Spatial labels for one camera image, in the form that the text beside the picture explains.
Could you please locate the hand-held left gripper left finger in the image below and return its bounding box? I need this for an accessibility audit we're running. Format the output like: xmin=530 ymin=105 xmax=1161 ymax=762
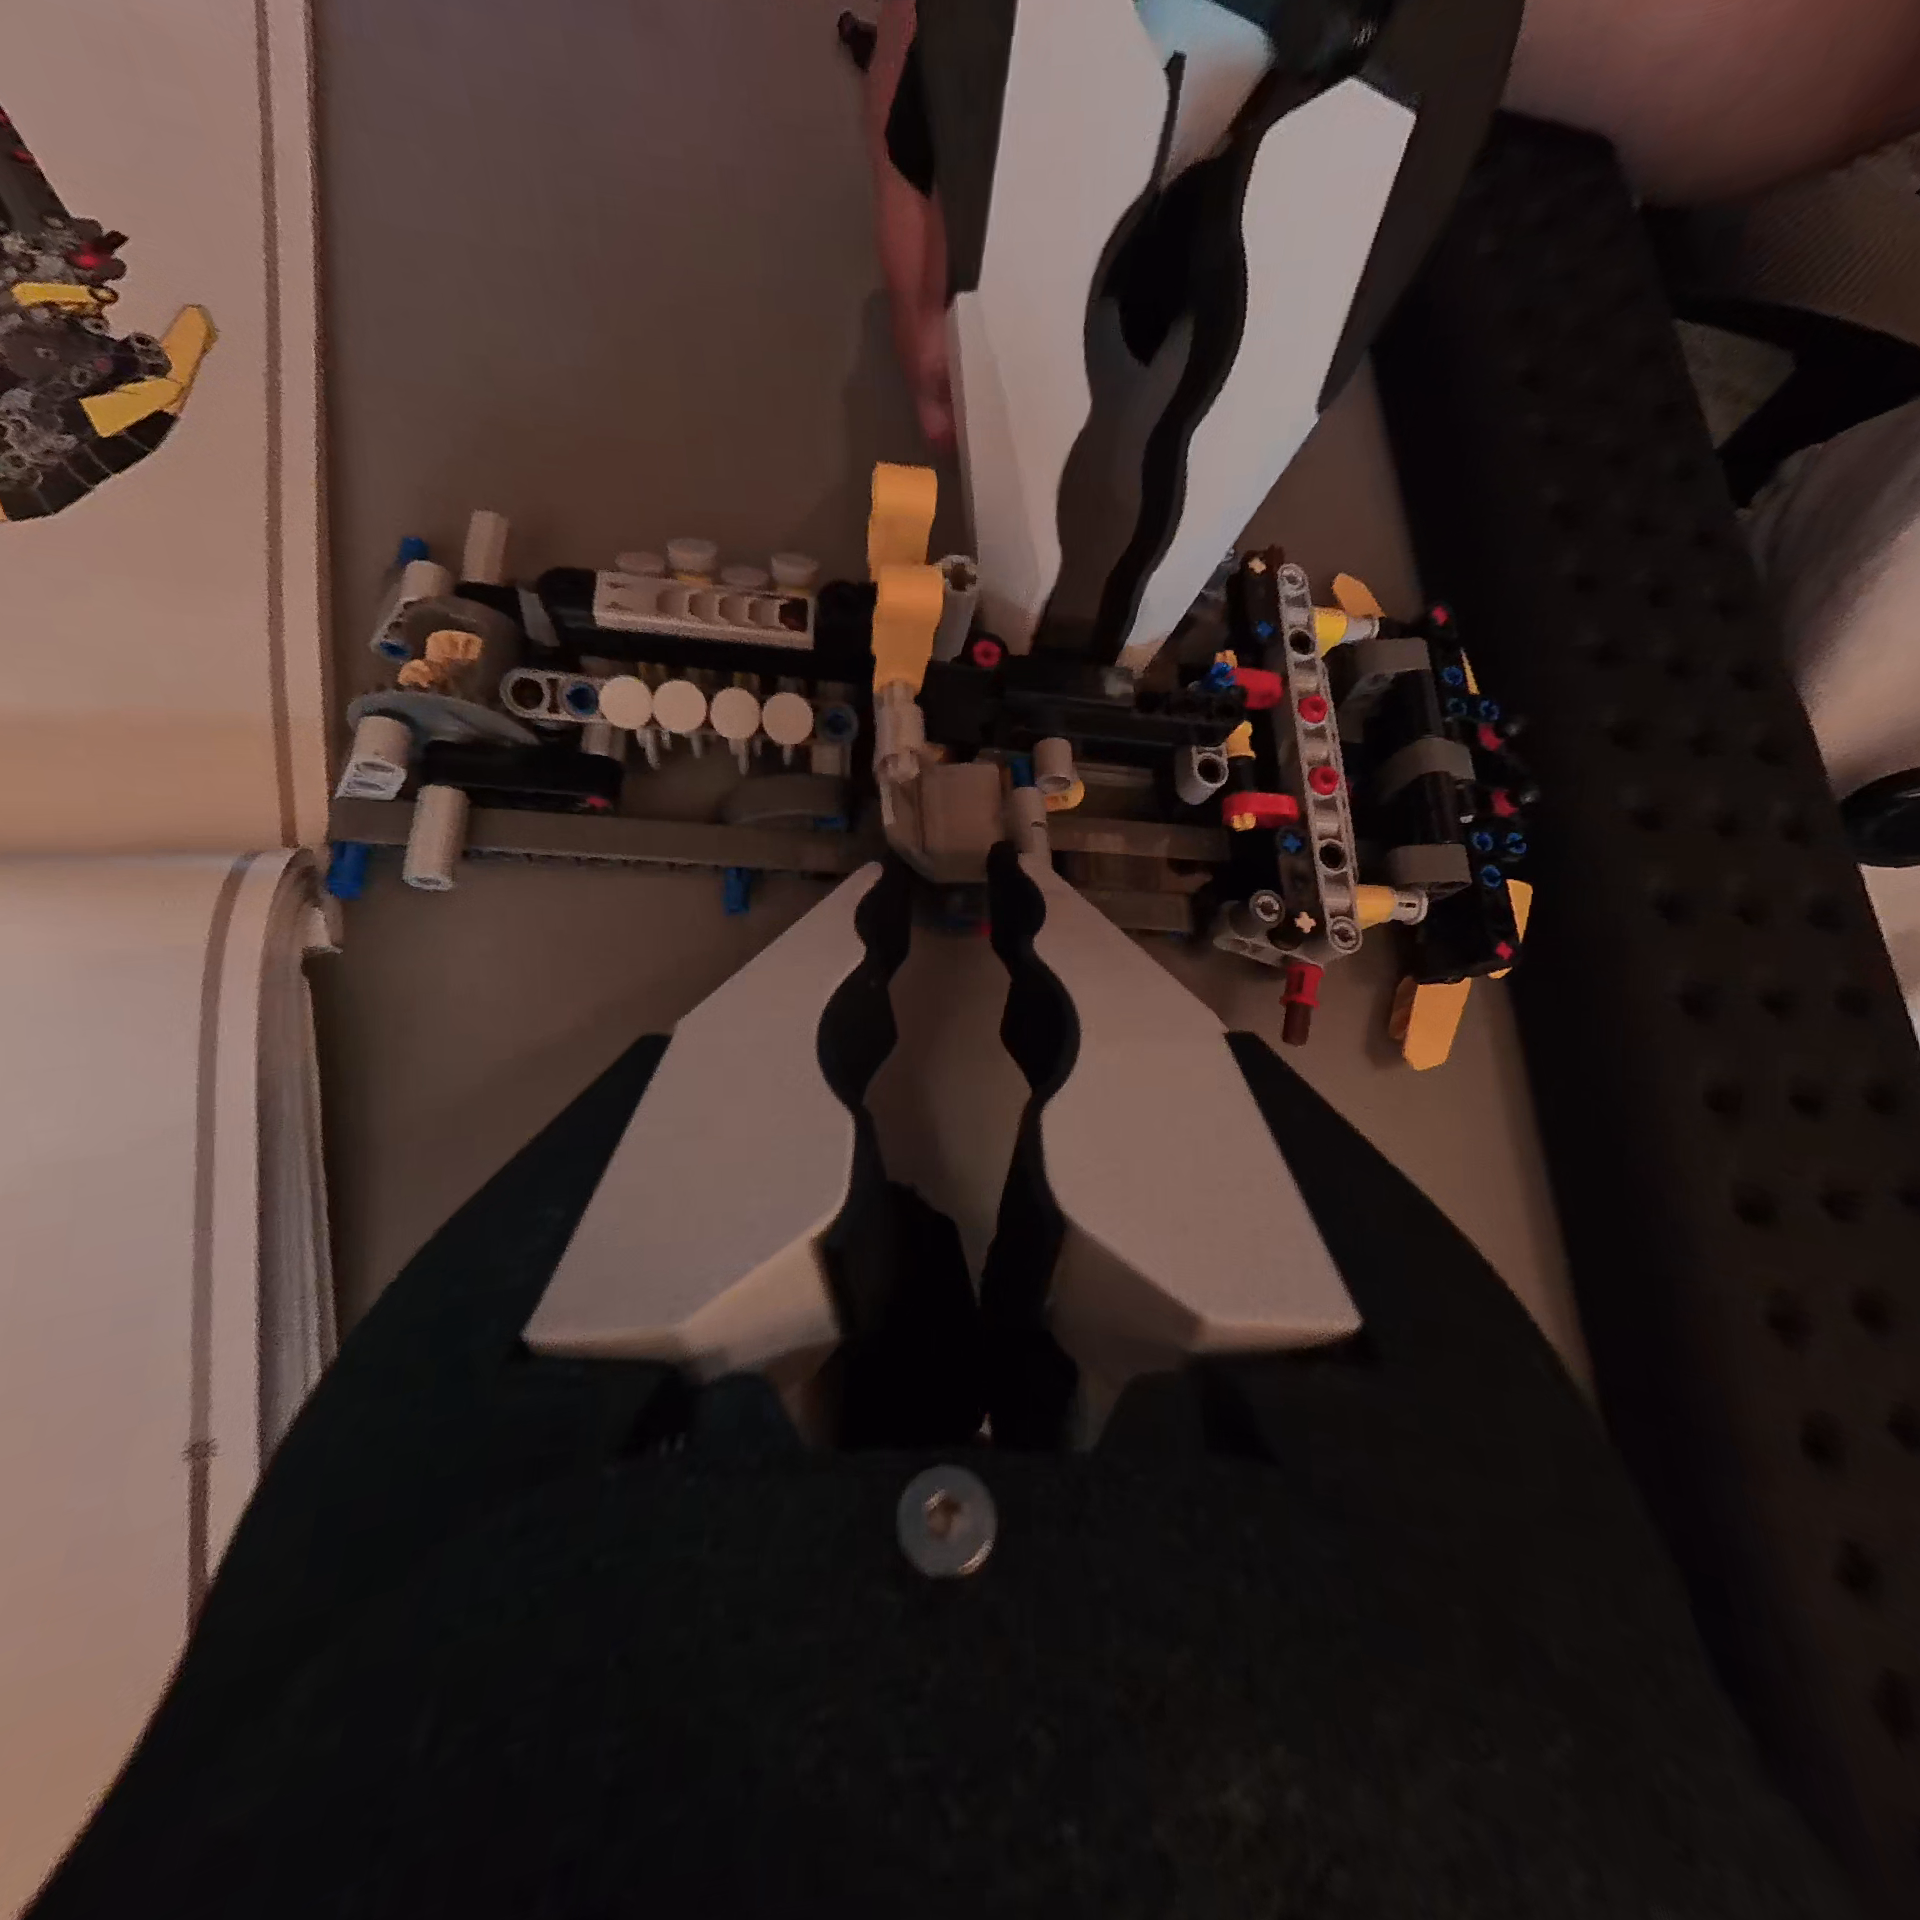
xmin=522 ymin=865 xmax=906 ymax=1445

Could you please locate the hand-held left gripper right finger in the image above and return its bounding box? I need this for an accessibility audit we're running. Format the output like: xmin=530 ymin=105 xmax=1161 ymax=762
xmin=978 ymin=859 xmax=1367 ymax=1445

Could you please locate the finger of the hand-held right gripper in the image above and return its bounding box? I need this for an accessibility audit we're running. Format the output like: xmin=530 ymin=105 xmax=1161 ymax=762
xmin=944 ymin=0 xmax=1191 ymax=663
xmin=1119 ymin=70 xmax=1423 ymax=669

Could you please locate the black yellow lego vehicle model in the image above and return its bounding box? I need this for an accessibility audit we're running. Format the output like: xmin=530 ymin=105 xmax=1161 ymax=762
xmin=335 ymin=462 xmax=1539 ymax=1074

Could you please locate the person's right forearm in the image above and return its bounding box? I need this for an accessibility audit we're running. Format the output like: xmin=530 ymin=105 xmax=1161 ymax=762
xmin=1499 ymin=0 xmax=1920 ymax=204

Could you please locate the open lego instruction booklet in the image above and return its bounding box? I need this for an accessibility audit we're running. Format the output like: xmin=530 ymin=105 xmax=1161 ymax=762
xmin=0 ymin=0 xmax=339 ymax=1695

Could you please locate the person's right hand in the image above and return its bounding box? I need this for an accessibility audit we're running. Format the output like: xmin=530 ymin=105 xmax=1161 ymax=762
xmin=873 ymin=0 xmax=965 ymax=455

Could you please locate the black perforated pad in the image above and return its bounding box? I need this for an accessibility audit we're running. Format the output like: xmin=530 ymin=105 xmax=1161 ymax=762
xmin=1372 ymin=113 xmax=1920 ymax=1920

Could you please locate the white printed shirt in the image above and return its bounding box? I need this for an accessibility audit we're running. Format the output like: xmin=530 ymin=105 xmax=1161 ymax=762
xmin=1747 ymin=397 xmax=1920 ymax=798

